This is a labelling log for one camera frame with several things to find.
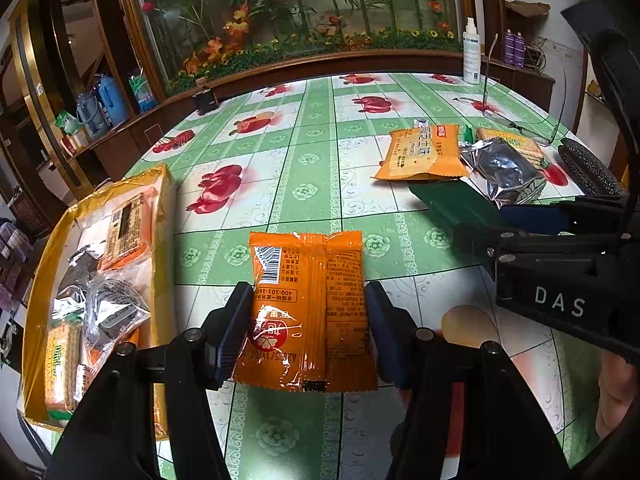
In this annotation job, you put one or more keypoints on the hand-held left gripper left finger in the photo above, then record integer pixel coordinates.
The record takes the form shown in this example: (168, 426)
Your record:
(235, 330)

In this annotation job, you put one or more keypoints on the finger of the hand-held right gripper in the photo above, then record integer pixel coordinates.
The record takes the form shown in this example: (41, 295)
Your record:
(535, 217)

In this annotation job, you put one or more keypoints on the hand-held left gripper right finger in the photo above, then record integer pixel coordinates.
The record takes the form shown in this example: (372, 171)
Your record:
(385, 335)

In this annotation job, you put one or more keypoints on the silver foil snack packet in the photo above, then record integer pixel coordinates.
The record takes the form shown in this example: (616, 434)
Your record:
(75, 280)
(505, 170)
(112, 310)

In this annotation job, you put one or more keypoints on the small orange snack packet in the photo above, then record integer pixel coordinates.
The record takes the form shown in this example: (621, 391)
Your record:
(305, 310)

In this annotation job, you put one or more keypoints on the dark green snack packet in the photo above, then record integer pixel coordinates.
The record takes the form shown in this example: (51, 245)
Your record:
(450, 202)

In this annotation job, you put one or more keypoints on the large orange biscuit packet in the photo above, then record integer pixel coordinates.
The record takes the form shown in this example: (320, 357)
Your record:
(425, 152)

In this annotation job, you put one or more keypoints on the blue and white candy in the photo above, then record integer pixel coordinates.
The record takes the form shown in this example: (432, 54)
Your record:
(421, 122)

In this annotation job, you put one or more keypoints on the large clear orange-edged cracker pack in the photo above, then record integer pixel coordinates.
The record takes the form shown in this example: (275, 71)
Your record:
(125, 230)

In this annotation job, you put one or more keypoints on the yellow cardboard box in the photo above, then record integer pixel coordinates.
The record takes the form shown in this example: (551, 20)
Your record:
(155, 180)

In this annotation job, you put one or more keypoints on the person's right hand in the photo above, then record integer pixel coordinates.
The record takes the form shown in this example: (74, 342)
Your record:
(617, 390)

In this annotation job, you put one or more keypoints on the black patterned eyeglass case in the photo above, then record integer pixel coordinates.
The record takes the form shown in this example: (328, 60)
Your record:
(590, 167)

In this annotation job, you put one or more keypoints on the eyeglasses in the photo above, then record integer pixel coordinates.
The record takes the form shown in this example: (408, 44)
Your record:
(480, 108)

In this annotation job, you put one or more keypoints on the purple spray can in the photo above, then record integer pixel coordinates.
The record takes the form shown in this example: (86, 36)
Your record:
(509, 47)
(519, 50)

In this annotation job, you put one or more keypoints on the white spray bottle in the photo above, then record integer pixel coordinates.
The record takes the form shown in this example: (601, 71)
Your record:
(471, 55)

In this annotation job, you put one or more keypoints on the green floral tablecloth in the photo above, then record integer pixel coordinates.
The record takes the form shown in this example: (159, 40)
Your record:
(310, 160)

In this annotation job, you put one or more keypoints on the blue thermos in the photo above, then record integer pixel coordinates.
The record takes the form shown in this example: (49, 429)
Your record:
(112, 102)

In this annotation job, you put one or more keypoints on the grey thermos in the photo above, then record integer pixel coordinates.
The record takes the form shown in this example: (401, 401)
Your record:
(90, 115)

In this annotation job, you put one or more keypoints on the green bag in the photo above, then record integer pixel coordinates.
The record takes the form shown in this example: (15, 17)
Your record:
(66, 122)

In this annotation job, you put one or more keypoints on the glass flower display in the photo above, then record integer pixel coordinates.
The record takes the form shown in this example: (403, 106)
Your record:
(300, 10)

